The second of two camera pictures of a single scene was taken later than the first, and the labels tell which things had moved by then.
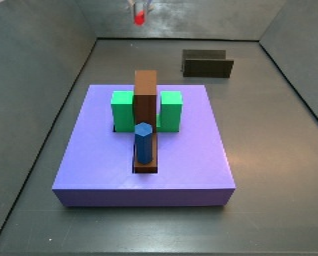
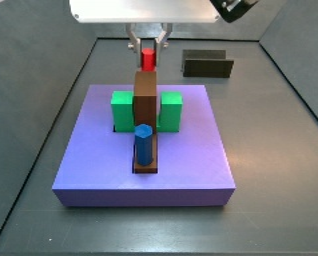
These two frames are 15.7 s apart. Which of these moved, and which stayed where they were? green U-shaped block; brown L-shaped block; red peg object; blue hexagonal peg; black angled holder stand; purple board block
Moved: red peg object
Stayed: green U-shaped block; blue hexagonal peg; purple board block; black angled holder stand; brown L-shaped block
